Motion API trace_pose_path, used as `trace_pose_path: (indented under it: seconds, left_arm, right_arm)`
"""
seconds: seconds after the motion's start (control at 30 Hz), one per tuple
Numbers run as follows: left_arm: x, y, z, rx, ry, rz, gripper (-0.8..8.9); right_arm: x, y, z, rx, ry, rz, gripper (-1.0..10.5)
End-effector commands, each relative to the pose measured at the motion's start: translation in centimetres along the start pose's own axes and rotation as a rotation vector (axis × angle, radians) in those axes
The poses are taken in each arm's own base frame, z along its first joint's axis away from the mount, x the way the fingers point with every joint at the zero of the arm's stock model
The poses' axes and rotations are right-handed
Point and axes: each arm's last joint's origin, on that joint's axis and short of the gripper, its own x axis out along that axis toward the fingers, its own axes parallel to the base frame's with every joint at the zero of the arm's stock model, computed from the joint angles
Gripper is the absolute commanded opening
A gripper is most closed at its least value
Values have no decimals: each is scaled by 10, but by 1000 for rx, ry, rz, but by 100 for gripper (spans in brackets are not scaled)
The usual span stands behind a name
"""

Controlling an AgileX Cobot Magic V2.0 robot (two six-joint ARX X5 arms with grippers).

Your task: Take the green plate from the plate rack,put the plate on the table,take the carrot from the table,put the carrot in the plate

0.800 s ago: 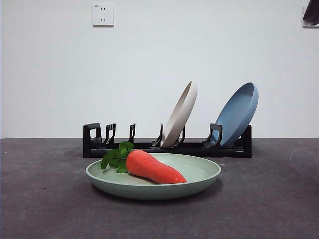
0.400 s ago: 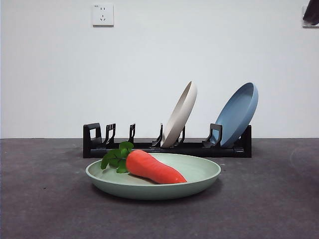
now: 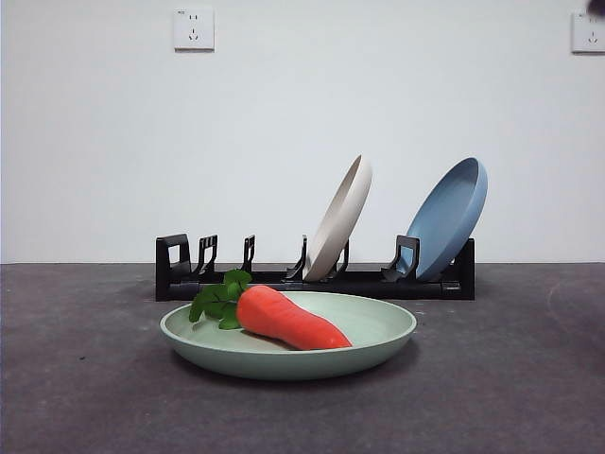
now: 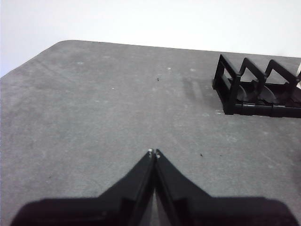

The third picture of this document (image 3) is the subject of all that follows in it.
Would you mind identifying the orange carrot with green leaves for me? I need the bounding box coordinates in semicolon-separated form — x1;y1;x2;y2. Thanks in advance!
188;269;354;352

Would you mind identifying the green plate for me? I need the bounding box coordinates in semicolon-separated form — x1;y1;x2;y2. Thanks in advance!
159;290;418;382

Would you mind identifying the beige plate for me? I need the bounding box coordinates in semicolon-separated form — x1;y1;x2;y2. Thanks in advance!
302;154;374;281

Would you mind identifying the black plate rack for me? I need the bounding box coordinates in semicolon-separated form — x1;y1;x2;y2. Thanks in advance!
154;233;476;302

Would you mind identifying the blue plate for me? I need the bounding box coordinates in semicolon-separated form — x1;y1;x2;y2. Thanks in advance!
405;157;490;281

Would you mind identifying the white wall socket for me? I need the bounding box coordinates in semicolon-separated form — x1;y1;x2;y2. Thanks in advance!
173;7;216;53
571;11;605;55

